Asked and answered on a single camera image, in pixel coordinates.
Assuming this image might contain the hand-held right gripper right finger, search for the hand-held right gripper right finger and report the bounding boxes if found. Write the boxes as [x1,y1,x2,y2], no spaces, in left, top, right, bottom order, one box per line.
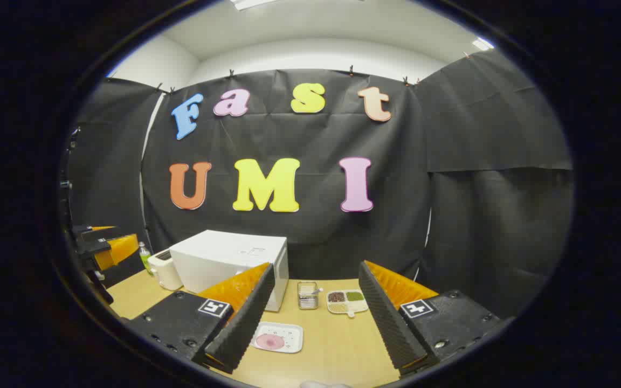
[358,260,516,378]

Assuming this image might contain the green label drink bottle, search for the green label drink bottle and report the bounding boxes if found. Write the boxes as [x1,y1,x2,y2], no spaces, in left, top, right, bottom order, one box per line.
[138,241,153,276]

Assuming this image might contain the white rectangular food plate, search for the white rectangular food plate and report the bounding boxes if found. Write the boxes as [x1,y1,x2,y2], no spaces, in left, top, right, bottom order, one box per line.
[251,322,304,354]

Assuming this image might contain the metal wire basket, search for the metal wire basket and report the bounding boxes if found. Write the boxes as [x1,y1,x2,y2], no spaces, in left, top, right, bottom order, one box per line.
[297,281,319,310]

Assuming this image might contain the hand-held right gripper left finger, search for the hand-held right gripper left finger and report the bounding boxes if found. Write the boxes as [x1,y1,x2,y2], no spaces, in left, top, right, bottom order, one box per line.
[127,262,277,375]

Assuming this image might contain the white toaster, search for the white toaster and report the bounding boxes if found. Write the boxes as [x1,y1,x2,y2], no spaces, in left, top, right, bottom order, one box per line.
[148,249,183,292]

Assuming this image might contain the white microwave oven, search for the white microwave oven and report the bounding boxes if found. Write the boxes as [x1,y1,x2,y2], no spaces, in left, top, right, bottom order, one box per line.
[169,230,289,312]

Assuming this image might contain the pink ham slice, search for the pink ham slice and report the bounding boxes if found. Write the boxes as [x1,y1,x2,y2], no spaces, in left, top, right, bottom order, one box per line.
[256,333,285,351]

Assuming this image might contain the white divided grain dish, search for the white divided grain dish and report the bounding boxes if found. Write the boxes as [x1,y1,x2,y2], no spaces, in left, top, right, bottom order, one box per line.
[326,289,369,318]

